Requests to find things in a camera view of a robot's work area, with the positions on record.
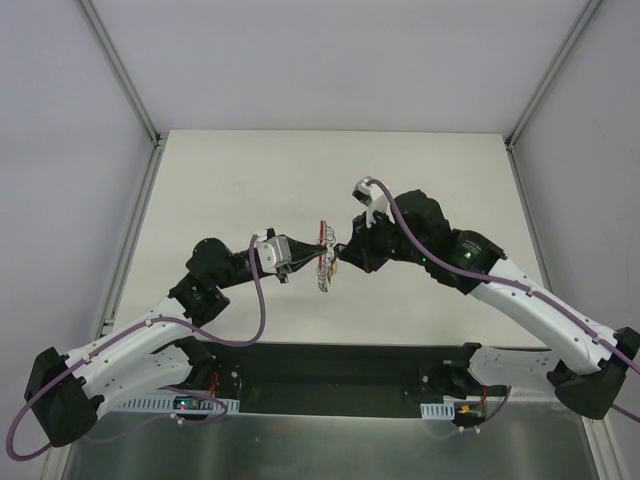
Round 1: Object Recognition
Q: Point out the right white cable duct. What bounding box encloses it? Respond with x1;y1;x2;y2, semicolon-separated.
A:
420;401;456;421

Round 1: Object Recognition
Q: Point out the left white cable duct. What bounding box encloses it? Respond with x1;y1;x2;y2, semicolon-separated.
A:
114;394;240;415

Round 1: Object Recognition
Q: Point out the red handled key organizer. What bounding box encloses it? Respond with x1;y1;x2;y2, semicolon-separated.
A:
316;220;338;293

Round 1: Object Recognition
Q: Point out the left aluminium frame post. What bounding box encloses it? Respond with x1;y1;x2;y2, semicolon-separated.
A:
75;0;161;146

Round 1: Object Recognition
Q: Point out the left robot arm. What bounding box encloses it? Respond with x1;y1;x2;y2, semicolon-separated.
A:
6;230;327;450

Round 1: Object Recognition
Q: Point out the right aluminium frame post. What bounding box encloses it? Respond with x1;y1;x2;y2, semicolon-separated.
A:
505;0;605;152

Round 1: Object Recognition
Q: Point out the aluminium frame post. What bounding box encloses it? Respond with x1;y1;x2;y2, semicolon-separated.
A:
505;0;605;152
75;0;161;146

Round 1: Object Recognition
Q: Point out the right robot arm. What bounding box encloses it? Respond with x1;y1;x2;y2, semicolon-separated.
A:
336;177;639;420

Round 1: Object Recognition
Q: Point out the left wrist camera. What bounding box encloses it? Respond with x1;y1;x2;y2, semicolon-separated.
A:
255;228;293;275

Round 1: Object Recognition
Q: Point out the white cable duct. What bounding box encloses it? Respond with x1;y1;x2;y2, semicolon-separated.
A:
114;394;240;415
420;401;456;421

